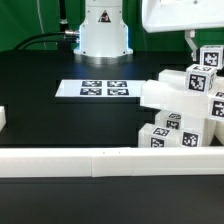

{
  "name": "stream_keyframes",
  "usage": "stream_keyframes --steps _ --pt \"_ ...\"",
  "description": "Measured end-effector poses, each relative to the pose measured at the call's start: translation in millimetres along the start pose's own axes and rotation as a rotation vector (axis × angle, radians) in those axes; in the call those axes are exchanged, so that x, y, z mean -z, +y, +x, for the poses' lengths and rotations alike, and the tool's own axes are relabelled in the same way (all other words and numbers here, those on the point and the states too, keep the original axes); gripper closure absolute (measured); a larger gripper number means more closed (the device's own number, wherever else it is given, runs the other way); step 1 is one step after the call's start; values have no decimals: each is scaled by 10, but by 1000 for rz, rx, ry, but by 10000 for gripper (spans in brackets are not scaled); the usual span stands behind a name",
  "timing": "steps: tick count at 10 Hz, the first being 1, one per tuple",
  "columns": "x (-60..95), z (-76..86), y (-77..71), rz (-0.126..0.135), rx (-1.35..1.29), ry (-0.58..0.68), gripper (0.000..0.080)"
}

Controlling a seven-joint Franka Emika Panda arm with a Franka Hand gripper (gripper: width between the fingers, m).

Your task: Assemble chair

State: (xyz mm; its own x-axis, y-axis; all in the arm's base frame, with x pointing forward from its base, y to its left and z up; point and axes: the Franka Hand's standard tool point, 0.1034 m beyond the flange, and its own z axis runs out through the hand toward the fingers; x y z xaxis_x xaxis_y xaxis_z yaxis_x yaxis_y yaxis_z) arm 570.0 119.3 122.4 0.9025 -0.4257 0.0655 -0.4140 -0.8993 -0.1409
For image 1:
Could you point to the white front fence wall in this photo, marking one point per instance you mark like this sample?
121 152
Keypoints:
109 162

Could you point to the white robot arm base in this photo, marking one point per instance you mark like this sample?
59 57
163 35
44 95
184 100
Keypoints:
103 35

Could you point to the white left fence wall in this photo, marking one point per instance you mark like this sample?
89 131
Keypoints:
2 117

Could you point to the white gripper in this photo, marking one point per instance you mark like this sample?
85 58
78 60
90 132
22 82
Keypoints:
176 15

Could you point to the white chair back frame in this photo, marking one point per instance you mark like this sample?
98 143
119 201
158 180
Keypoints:
168 93

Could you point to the white fence wall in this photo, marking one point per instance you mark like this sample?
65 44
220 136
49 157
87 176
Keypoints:
109 162
2 117

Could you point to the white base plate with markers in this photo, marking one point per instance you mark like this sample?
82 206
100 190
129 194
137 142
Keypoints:
99 88

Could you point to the small white block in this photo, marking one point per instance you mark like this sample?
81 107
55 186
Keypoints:
168 119

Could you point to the white chair seat part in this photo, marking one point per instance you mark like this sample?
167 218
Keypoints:
197 132

